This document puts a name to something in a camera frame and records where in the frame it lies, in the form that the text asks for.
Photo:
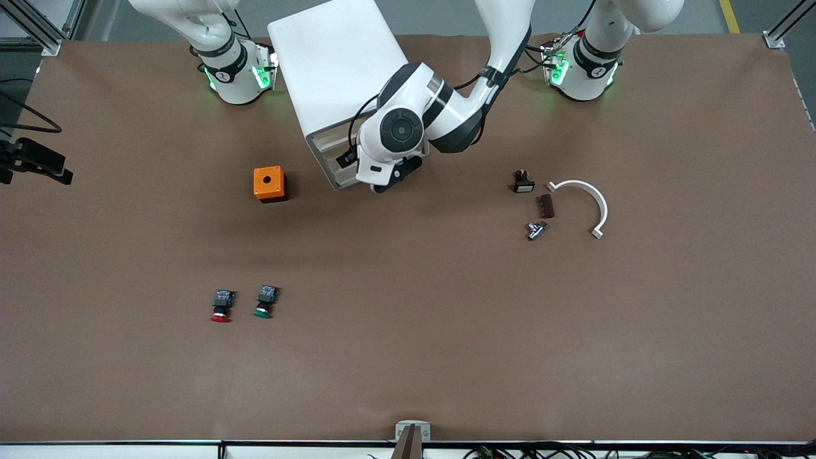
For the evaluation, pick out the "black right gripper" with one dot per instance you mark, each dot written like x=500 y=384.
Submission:
x=4 y=155

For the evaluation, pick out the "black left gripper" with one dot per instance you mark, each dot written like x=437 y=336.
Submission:
x=345 y=159

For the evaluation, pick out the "beige cabinet drawer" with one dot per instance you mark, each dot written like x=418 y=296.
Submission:
x=331 y=136
x=330 y=150
x=331 y=166
x=347 y=180

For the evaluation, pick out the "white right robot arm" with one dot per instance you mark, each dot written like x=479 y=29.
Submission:
x=239 y=86

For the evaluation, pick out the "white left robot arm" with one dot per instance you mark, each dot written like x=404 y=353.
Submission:
x=497 y=38

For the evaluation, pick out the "orange push button box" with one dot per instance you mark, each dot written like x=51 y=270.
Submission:
x=274 y=186

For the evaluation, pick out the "white drawer cabinet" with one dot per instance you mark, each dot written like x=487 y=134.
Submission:
x=331 y=57

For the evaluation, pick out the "green mushroom push button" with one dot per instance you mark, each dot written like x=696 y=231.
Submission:
x=264 y=298

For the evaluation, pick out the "red mushroom push button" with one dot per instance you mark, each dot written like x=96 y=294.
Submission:
x=222 y=301

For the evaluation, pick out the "brown terminal block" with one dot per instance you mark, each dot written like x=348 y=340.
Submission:
x=547 y=206

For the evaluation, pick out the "aluminium frame post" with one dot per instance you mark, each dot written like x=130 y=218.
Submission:
x=772 y=40
x=51 y=46

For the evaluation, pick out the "black white rectangular switch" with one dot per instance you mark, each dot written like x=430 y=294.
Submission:
x=524 y=185

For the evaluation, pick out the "silver metal key switch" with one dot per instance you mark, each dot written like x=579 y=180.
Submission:
x=535 y=231

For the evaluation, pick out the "white curved plastic bracket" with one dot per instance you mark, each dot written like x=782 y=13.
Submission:
x=602 y=207

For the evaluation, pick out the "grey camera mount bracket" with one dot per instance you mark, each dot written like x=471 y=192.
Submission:
x=412 y=430

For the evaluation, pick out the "white table edge rail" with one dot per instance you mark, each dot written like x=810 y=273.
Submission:
x=127 y=451

